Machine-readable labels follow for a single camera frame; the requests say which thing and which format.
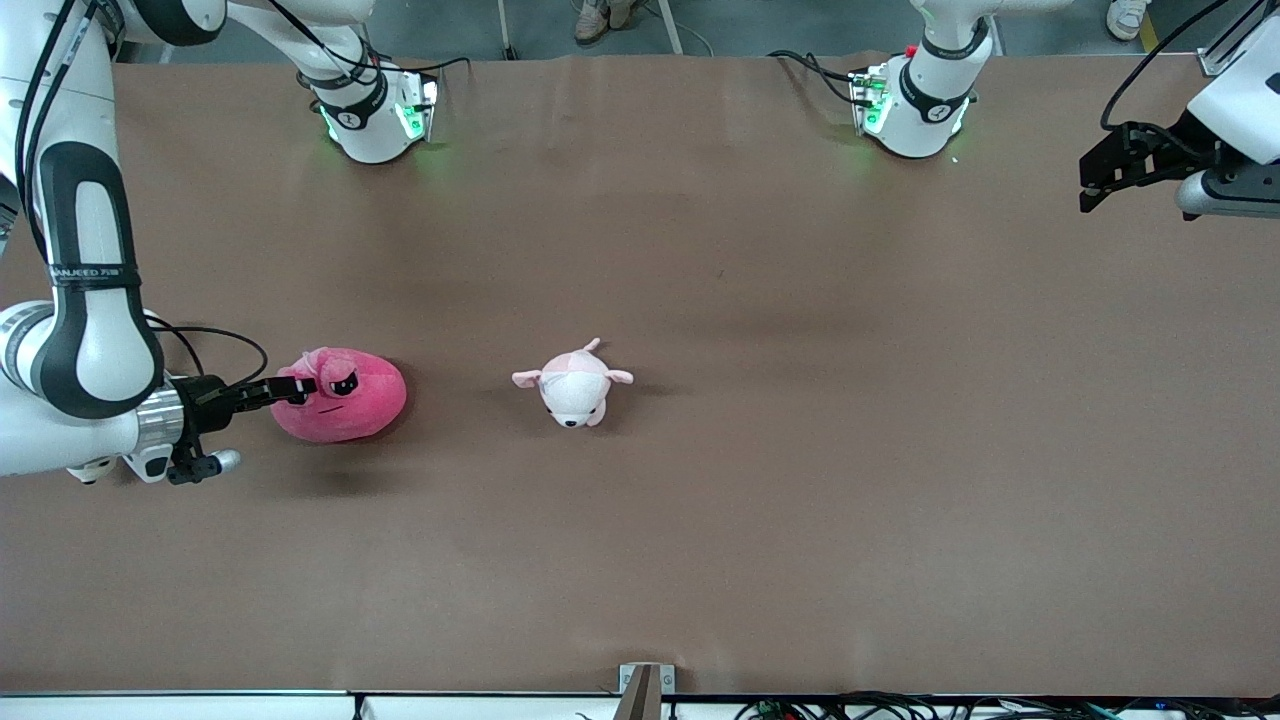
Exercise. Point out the grey husky plush toy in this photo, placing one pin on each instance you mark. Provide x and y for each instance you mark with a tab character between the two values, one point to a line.
85	472

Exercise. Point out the white sneaker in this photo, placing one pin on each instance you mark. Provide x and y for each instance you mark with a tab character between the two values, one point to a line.
1125	18

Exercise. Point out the grey sneaker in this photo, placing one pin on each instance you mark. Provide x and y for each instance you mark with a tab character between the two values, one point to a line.
592	20
628	12

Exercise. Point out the pale pink pig plush toy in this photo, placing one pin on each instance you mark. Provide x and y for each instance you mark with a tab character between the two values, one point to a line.
572	390

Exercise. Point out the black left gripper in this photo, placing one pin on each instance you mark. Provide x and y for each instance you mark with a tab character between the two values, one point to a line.
1163	147

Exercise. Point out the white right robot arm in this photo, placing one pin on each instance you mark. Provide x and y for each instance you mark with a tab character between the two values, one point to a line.
90	330

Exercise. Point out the hot pink frog plush toy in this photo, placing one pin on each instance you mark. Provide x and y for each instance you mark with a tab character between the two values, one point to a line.
350	405

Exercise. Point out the thin white pole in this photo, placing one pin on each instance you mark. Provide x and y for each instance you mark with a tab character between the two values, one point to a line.
672	30
506	35

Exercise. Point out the aluminium frame profile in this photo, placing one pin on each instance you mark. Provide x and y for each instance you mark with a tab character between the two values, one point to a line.
1210	62

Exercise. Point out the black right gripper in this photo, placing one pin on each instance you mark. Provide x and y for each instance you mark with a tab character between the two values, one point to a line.
205	397

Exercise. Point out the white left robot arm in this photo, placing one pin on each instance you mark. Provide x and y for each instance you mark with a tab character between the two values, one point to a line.
930	100

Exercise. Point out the metal bracket with post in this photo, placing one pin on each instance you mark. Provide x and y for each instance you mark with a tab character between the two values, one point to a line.
645	690

